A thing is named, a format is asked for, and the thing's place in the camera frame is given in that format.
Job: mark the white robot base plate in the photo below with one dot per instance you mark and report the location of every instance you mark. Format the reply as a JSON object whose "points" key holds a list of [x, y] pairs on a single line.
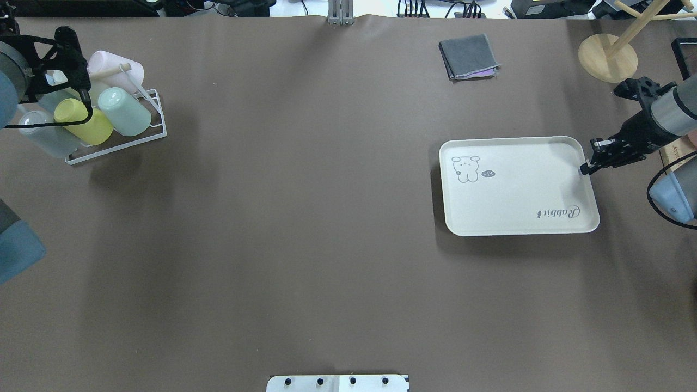
{"points": [[350, 382]]}

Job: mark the cream plastic cup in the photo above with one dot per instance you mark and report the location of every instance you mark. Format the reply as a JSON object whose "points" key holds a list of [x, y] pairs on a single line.
{"points": [[96, 89]]}

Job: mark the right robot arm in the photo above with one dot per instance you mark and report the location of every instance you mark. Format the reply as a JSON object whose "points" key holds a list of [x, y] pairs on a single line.
{"points": [[665, 122]]}

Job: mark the light blue plastic cup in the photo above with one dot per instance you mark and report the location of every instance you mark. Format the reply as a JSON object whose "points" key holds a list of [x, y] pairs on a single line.
{"points": [[49, 101]]}

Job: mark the black glass holder tray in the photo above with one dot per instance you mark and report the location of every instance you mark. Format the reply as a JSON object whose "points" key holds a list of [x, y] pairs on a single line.
{"points": [[684, 50]]}

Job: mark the mint green plastic cup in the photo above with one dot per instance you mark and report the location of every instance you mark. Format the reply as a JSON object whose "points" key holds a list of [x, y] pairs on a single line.
{"points": [[127, 115]]}

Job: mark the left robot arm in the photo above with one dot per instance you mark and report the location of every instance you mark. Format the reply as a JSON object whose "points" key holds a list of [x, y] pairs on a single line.
{"points": [[20, 245]]}

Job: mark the grey plastic cup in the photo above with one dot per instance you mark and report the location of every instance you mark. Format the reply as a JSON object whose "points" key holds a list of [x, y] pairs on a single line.
{"points": [[53, 140]]}

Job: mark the white wire cup rack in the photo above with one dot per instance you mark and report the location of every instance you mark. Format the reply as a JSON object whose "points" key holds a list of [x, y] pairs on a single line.
{"points": [[148, 98]]}

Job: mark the yellow plastic cup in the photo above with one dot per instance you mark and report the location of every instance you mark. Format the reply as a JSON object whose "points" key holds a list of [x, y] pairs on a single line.
{"points": [[93, 132]]}

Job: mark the wooden cutting board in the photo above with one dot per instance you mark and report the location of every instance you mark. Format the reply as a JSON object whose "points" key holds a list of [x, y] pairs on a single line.
{"points": [[676, 150]]}

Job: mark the wooden mug tree stand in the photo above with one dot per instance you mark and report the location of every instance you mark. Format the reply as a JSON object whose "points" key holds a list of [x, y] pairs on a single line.
{"points": [[611, 58]]}

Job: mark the folded grey cloth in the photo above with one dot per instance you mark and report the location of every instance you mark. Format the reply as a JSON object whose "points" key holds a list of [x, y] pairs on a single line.
{"points": [[468, 57]]}

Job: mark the aluminium frame post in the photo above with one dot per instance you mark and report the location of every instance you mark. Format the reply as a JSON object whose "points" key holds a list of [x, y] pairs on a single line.
{"points": [[340, 12]]}

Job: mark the cream rabbit serving tray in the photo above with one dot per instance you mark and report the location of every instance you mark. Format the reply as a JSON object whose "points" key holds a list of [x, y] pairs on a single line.
{"points": [[515, 186]]}

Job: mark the pink plastic cup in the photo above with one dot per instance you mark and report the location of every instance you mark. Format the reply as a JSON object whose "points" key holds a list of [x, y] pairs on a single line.
{"points": [[117, 65]]}

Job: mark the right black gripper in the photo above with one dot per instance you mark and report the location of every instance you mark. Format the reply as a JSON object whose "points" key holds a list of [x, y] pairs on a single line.
{"points": [[639, 132]]}

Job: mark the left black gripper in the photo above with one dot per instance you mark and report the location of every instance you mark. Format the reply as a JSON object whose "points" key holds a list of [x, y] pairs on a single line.
{"points": [[36, 88]]}

